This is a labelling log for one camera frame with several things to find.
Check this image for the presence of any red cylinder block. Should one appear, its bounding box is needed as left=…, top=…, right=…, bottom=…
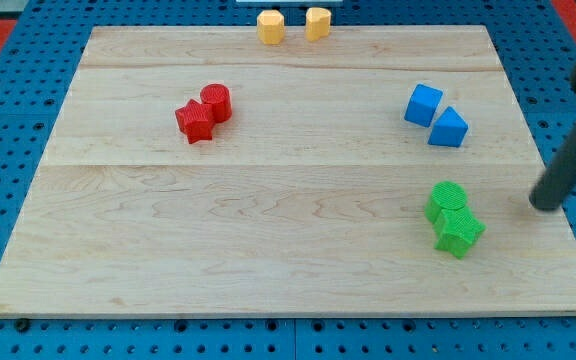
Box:
left=200, top=83, right=232, bottom=123

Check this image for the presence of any red star block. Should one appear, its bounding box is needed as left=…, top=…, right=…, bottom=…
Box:
left=175, top=99, right=215, bottom=144

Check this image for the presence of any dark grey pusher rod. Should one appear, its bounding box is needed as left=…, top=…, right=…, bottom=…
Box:
left=529, top=122, right=576, bottom=211

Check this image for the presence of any green cylinder block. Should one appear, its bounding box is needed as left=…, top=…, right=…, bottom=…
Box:
left=424, top=181, right=468, bottom=223

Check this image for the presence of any yellow hexagon block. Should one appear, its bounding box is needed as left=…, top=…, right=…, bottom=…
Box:
left=257, top=10, right=285, bottom=45

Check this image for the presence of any green star block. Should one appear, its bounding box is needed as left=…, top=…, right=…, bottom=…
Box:
left=433, top=206, right=486, bottom=259

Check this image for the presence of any blue cube block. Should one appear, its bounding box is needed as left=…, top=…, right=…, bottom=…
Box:
left=404, top=84, right=443, bottom=127

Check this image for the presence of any blue triangle block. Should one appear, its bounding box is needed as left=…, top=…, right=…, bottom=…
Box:
left=427, top=107, right=469, bottom=148

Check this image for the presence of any yellow heart block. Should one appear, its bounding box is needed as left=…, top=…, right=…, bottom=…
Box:
left=305, top=7, right=332, bottom=42

